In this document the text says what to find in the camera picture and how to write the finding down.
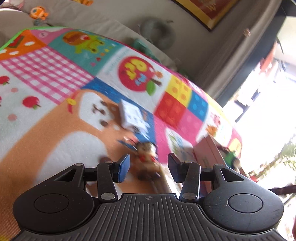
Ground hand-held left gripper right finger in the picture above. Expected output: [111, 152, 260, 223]
[167, 153, 247, 203]

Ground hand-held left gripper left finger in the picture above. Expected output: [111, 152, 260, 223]
[53, 153, 130, 203]

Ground brown plush toy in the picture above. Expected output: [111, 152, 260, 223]
[135, 141, 167, 181]

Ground pink cardboard box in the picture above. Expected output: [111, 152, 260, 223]
[194, 135, 251, 193]

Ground white cube adapter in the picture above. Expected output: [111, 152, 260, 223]
[118, 100, 145, 131]

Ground green toy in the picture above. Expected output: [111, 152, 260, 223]
[219, 147, 241, 171]

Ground colourful cartoon printed mat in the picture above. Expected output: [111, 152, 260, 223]
[0, 27, 244, 241]

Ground teal plush item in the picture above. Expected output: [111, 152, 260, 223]
[132, 39, 163, 61]

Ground grey curtain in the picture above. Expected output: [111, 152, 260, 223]
[201, 0, 286, 102]

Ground grey neck pillow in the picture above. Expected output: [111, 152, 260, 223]
[139, 18, 174, 50]

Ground orange fish plush toy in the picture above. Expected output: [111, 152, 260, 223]
[29, 6, 49, 20]

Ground yellow bordered wall picture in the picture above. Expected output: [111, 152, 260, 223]
[171, 0, 239, 32]

